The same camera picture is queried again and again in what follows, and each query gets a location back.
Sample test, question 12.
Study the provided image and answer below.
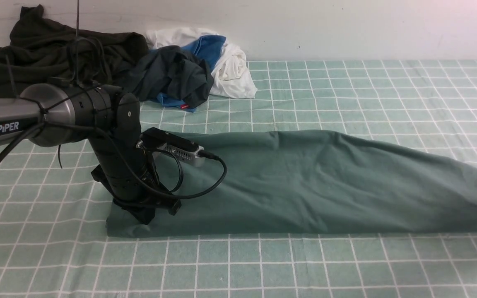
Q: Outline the green long-sleeved shirt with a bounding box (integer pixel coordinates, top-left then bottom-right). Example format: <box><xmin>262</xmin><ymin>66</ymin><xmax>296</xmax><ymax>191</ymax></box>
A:
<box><xmin>106</xmin><ymin>130</ymin><xmax>477</xmax><ymax>239</ymax></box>

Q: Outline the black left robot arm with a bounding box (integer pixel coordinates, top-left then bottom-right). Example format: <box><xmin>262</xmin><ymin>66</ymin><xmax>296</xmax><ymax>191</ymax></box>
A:
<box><xmin>0</xmin><ymin>84</ymin><xmax>181</xmax><ymax>224</ymax></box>

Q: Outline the green checkered tablecloth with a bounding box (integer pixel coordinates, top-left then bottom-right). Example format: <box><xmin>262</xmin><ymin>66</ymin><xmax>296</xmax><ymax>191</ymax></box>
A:
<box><xmin>0</xmin><ymin>60</ymin><xmax>477</xmax><ymax>298</ymax></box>

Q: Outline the blue garment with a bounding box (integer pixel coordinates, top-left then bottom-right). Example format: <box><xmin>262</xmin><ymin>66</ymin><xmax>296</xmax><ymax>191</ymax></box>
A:
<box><xmin>154</xmin><ymin>35</ymin><xmax>226</xmax><ymax>113</ymax></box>

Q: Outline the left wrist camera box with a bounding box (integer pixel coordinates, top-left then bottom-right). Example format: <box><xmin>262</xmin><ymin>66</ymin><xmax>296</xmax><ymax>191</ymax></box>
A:
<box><xmin>136</xmin><ymin>127</ymin><xmax>206</xmax><ymax>167</ymax></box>

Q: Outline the dark olive garment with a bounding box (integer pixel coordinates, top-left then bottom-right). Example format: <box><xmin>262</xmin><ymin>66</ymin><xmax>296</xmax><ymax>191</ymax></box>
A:
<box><xmin>0</xmin><ymin>5</ymin><xmax>148</xmax><ymax>98</ymax></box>

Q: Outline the dark grey garment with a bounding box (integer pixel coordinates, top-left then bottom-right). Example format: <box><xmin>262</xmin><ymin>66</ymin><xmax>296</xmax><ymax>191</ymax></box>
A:
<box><xmin>114</xmin><ymin>46</ymin><xmax>214</xmax><ymax>112</ymax></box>

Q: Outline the white garment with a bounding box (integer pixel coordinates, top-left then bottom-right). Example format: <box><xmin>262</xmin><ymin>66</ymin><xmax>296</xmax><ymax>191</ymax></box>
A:
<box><xmin>146</xmin><ymin>27</ymin><xmax>258</xmax><ymax>99</ymax></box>

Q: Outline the black camera cable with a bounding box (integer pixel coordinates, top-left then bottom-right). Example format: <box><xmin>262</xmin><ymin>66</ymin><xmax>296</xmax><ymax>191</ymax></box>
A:
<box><xmin>0</xmin><ymin>122</ymin><xmax>228</xmax><ymax>298</ymax></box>

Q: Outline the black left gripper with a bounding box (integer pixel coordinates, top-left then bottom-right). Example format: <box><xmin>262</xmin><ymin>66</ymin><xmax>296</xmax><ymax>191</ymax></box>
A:
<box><xmin>91</xmin><ymin>165</ymin><xmax>181</xmax><ymax>225</ymax></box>

